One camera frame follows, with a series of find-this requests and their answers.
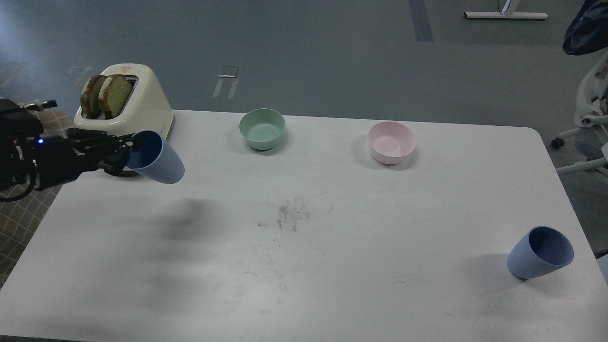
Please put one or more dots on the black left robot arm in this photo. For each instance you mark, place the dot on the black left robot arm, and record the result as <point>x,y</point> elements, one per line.
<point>28,158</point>

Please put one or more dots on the white desk foot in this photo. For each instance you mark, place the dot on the white desk foot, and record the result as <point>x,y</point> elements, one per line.
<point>506,11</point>

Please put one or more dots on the toast slice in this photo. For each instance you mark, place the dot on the toast slice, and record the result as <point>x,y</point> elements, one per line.
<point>113,95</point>
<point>89,99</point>

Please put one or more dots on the dark blue cloth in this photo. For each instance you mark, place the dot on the dark blue cloth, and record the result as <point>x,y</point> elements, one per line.
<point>588,31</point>

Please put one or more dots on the toast slice back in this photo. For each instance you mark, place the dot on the toast slice back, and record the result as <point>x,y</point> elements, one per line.
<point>89,99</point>

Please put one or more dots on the cream white toaster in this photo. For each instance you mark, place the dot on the cream white toaster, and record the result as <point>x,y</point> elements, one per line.
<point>147,108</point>

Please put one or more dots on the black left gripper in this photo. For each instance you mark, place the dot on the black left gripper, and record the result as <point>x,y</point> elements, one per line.
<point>59,160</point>

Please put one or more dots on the blue cup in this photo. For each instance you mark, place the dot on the blue cup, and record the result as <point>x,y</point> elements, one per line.
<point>151,156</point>
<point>541,251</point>

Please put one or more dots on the toast slice front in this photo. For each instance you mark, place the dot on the toast slice front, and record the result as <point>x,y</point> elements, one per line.
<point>113,95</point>

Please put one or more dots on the pink bowl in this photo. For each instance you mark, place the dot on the pink bowl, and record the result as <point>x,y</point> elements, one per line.
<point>391,143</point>

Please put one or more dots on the green bowl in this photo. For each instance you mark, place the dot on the green bowl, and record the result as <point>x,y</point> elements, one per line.
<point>262,128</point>

